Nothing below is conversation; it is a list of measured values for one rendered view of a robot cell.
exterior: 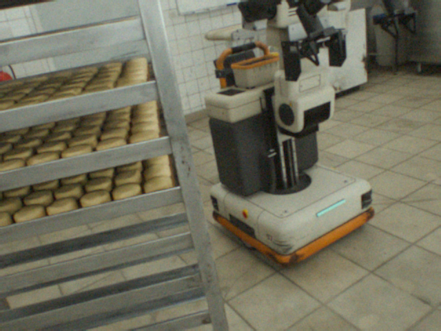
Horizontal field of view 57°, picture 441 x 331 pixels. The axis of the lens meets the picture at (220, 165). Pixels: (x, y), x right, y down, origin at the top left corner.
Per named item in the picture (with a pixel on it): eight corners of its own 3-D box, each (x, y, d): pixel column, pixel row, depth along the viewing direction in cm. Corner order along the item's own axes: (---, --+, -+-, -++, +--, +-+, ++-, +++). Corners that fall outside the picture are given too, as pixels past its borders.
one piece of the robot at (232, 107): (220, 203, 232) (192, 56, 200) (293, 170, 255) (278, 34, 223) (255, 225, 204) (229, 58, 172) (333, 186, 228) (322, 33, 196)
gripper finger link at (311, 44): (335, 56, 130) (322, 30, 131) (318, 63, 127) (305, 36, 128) (324, 65, 136) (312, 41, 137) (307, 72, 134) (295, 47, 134)
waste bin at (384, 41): (425, 58, 546) (426, 7, 521) (400, 68, 523) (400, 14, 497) (390, 57, 590) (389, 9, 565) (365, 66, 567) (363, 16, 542)
